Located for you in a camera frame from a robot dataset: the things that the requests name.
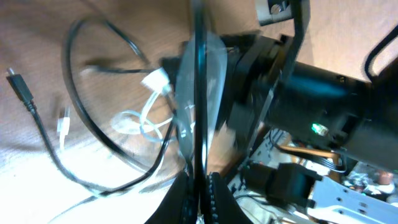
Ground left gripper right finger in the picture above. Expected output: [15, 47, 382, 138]
[205, 172, 252, 224]

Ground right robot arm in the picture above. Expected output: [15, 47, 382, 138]
[216, 1, 397, 171]

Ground white usb cable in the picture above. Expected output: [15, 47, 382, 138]
[46, 67, 200, 224]

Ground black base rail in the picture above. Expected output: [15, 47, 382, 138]
[238, 129, 397, 223]

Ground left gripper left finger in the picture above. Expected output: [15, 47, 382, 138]
[145, 172, 198, 224]

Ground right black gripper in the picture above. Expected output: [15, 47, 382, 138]
[161, 0, 312, 156]

